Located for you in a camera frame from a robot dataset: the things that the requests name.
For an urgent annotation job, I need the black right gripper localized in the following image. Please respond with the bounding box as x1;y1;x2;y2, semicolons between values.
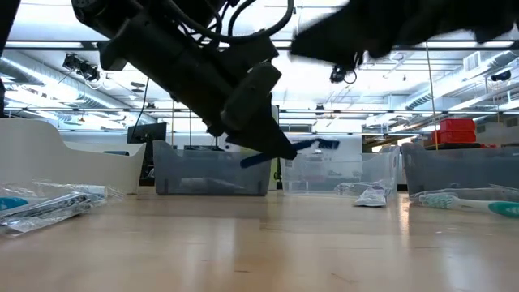
290;0;519;70

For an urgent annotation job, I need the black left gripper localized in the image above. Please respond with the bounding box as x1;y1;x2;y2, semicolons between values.
121;11;299;161

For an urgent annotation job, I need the blue disposable razor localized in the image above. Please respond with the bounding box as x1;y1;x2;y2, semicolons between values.
239;138;341;170

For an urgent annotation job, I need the small clear packet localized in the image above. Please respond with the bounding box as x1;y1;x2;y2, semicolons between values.
354;182;389;208

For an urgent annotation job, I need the green toothbrush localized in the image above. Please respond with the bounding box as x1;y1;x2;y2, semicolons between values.
409;187;519;220

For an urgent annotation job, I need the packaged toothbrush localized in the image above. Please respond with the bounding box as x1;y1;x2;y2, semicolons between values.
0;193;107;238

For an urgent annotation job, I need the blue toothbrush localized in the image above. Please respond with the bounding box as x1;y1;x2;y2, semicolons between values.
0;180;125;216

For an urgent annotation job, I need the smoke grey plastic bin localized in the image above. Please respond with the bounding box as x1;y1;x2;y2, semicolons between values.
401;141;519;200
152;140;273;197

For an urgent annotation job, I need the clear plastic bin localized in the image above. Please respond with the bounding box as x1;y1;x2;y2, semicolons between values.
279;145;401;198

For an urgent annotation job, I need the black monitor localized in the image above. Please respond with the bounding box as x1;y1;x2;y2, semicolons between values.
127;122;168;145

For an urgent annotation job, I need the white equipment cabinet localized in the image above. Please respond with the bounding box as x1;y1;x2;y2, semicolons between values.
283;134;363;157

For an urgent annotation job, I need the white ceiling air vent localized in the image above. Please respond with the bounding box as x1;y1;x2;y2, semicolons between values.
463;51;482;73

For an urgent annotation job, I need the red plastic storage box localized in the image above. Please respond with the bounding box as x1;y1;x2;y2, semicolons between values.
439;118;477;133
431;129;478;145

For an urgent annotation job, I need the white plastic bin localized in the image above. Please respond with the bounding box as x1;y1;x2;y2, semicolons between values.
0;117;147;195

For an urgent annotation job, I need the black ceiling spotlight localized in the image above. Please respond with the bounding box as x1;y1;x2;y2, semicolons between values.
62;52;101;83

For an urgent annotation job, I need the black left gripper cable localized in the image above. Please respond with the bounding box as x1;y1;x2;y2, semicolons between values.
161;0;295;45

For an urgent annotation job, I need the silver ventilation duct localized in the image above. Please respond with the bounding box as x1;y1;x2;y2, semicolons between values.
0;52;157;125
405;50;519;110

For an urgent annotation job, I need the black overhead frame beam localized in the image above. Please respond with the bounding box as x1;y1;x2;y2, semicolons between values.
0;39;519;52

